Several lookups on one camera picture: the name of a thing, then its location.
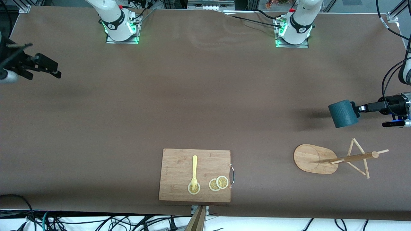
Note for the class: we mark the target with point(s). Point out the wooden beam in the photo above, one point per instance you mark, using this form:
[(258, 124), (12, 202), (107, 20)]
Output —
[(197, 223)]

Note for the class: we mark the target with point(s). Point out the metal clamp bracket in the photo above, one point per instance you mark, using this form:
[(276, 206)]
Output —
[(194, 209)]

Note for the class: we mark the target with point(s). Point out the grey power strip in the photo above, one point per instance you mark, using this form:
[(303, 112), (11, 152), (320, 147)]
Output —
[(210, 4)]

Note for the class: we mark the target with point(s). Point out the lemon slice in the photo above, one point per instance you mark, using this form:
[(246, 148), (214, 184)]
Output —
[(212, 185), (197, 189), (222, 182)]

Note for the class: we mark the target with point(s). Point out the black power plug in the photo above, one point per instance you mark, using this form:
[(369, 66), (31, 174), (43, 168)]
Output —
[(172, 224)]

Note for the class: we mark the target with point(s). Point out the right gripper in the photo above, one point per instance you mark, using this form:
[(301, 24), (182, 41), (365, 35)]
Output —
[(16, 61)]

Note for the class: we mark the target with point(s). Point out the teal cup yellow inside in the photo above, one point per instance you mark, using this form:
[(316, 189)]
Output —
[(342, 114)]

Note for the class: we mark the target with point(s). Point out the wooden cup rack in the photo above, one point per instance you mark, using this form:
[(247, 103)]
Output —
[(311, 158)]

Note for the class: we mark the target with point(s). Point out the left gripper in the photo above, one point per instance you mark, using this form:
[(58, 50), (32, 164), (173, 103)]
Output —
[(382, 106)]

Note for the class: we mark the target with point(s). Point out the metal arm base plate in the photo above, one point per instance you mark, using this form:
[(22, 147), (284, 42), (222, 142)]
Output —
[(128, 41), (290, 46)]

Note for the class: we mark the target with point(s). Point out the aluminium frame bracket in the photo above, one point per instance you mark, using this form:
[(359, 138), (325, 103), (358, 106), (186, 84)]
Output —
[(392, 16), (25, 7)]

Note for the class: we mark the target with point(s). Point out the bamboo cutting board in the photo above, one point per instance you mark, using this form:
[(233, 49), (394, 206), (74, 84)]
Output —
[(176, 170)]

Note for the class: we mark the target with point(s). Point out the yellow plastic fork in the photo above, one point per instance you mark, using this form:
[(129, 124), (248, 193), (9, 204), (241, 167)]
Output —
[(194, 163)]

